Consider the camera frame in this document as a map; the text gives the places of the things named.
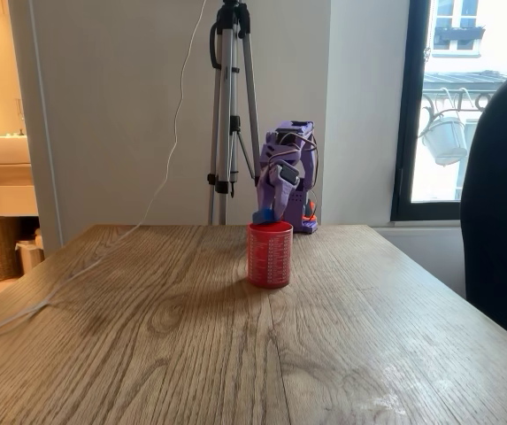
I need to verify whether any blue toy brick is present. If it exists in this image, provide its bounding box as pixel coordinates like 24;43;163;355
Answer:
251;208;277;225

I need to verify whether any pink mug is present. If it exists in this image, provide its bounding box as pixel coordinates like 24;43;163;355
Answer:
246;221;295;290

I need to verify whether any black and orange table clamp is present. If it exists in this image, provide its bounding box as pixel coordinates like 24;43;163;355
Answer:
301;198;319;222

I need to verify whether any grey metal tripod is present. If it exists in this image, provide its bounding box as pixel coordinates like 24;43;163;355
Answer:
206;0;263;226

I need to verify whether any white hanging flower pot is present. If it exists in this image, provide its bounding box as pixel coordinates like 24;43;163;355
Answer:
419;115;469;166

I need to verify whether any person in black clothes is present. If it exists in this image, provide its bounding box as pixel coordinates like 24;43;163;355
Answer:
460;43;507;351

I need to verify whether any wooden vanity cabinet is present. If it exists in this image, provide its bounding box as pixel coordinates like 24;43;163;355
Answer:
0;162;40;218

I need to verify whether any white wash basin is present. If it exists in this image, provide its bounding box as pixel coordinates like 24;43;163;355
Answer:
0;135;30;166

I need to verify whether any white cable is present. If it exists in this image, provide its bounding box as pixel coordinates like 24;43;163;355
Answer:
0;0;208;349

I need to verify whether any black window frame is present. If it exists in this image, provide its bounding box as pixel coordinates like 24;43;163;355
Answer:
389;0;507;222

